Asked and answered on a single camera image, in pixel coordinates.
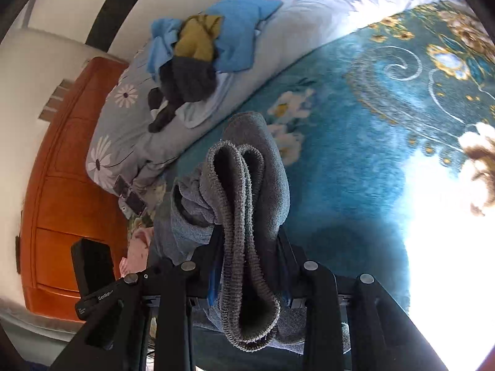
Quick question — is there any teal floral blanket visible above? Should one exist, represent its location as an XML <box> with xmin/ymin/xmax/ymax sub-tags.
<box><xmin>155</xmin><ymin>0</ymin><xmax>495</xmax><ymax>371</ymax></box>

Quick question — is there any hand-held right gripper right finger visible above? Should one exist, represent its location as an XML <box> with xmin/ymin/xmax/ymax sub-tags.
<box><xmin>276</xmin><ymin>227</ymin><xmax>449</xmax><ymax>371</ymax></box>

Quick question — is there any wooden headboard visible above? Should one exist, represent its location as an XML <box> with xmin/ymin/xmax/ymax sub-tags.
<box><xmin>21</xmin><ymin>56</ymin><xmax>155</xmax><ymax>321</ymax></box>

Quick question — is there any smartphone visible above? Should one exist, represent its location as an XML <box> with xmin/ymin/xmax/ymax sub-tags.
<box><xmin>115</xmin><ymin>175</ymin><xmax>148</xmax><ymax>217</ymax></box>

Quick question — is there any row of boxes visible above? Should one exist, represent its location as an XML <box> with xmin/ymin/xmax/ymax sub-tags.
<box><xmin>39</xmin><ymin>79</ymin><xmax>74</xmax><ymax>121</ymax></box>

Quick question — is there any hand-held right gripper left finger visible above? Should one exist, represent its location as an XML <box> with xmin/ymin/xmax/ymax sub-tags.
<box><xmin>50</xmin><ymin>227</ymin><xmax>224</xmax><ymax>371</ymax></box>

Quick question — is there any blue garment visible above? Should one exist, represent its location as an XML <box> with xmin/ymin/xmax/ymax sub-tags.
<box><xmin>149</xmin><ymin>0</ymin><xmax>285</xmax><ymax>82</ymax></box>

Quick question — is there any white wardrobe with black stripe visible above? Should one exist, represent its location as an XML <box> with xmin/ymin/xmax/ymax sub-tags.
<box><xmin>0</xmin><ymin>0</ymin><xmax>271</xmax><ymax>60</ymax></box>

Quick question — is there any pink fleece cloth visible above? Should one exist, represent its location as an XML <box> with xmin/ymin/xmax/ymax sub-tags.
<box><xmin>120</xmin><ymin>226</ymin><xmax>155</xmax><ymax>279</ymax></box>

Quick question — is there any grey sweatshirt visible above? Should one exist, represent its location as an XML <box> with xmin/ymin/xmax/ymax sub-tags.
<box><xmin>149</xmin><ymin>111</ymin><xmax>310</xmax><ymax>356</ymax></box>

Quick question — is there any daisy print grey-blue quilt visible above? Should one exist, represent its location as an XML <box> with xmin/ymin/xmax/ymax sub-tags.
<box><xmin>87</xmin><ymin>0</ymin><xmax>465</xmax><ymax>209</ymax></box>

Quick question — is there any dark grey garment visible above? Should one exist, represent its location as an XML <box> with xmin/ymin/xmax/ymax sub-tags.
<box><xmin>160</xmin><ymin>56</ymin><xmax>218</xmax><ymax>104</ymax></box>

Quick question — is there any yellow garment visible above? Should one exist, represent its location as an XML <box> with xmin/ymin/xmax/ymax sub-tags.
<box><xmin>174</xmin><ymin>15</ymin><xmax>225</xmax><ymax>62</ymax></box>

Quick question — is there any black garment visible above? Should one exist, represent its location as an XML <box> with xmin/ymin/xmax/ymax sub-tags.
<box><xmin>148</xmin><ymin>88</ymin><xmax>176</xmax><ymax>134</ymax></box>

